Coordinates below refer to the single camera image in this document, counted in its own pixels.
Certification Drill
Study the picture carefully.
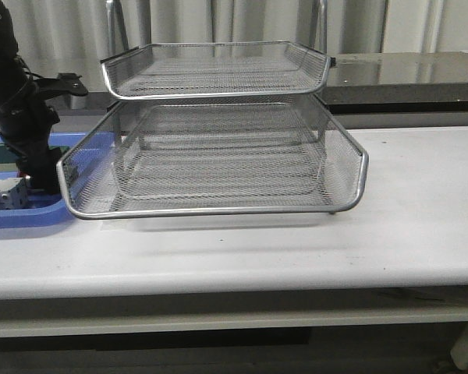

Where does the dark rear counter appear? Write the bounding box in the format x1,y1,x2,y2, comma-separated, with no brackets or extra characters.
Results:
0,51,468,116

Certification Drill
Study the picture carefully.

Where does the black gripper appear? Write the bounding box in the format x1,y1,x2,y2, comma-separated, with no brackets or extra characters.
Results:
0,73,88,194

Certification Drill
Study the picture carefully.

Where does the blue plastic tray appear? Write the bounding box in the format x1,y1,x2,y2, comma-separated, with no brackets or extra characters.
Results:
0,132,114,230

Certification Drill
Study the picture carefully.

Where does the grey metal rack frame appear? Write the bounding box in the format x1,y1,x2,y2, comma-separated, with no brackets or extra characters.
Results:
105,0,339,216

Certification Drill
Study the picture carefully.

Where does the red emergency stop button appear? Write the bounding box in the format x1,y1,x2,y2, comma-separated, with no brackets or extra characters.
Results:
17,171,32,189

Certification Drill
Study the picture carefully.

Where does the white circuit breaker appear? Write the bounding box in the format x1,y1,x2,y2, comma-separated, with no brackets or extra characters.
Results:
0,178,29,210

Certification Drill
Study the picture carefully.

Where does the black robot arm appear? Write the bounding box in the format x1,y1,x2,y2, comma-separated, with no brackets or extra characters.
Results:
0,1,88,195

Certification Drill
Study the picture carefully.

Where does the white table leg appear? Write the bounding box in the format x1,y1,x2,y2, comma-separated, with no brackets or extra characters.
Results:
450,323,468,370

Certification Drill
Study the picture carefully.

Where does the silver mesh tray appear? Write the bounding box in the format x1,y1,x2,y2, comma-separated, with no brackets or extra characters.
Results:
57,94,369,220
112,143,323,200
101,41,332,101

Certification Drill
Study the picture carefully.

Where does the green electrical switch block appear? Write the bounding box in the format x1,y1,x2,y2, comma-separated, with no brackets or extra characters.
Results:
0,143,69,175

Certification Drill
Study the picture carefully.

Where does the silver mesh bottom tray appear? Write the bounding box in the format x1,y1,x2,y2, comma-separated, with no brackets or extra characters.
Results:
112,143,323,200

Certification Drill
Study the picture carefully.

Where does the silver mesh top tray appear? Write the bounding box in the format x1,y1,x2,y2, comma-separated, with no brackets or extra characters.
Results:
101,41,332,101

